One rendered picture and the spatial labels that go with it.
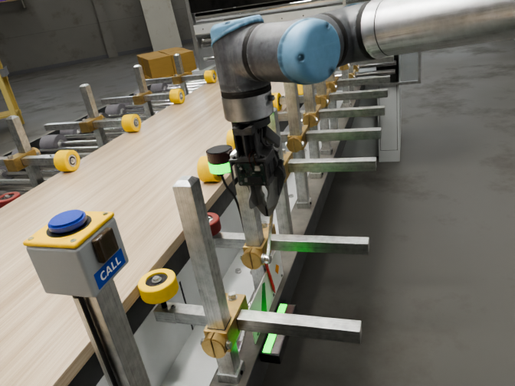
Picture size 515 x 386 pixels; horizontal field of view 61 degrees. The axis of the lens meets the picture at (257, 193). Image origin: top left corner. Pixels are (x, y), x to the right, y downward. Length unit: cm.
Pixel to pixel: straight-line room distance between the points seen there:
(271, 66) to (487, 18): 29
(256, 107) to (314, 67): 15
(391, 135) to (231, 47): 292
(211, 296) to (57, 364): 28
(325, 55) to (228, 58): 16
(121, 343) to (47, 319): 41
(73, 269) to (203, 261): 33
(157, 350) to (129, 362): 49
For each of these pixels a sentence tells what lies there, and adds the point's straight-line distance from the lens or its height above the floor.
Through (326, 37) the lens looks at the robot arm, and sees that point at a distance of 67.
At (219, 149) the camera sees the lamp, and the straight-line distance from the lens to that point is 97.
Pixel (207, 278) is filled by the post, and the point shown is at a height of 96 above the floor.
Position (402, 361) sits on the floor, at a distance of 195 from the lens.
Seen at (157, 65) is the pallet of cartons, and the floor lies 38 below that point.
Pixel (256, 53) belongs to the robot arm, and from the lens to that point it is 69.
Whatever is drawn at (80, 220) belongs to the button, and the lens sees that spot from 51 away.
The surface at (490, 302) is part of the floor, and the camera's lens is 227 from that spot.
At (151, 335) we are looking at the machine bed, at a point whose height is 75.
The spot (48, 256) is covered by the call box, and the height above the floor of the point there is 120.
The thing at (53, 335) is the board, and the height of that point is 90.
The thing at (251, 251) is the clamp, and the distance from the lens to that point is 103.
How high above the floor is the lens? 143
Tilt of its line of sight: 25 degrees down
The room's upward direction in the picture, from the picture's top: 9 degrees counter-clockwise
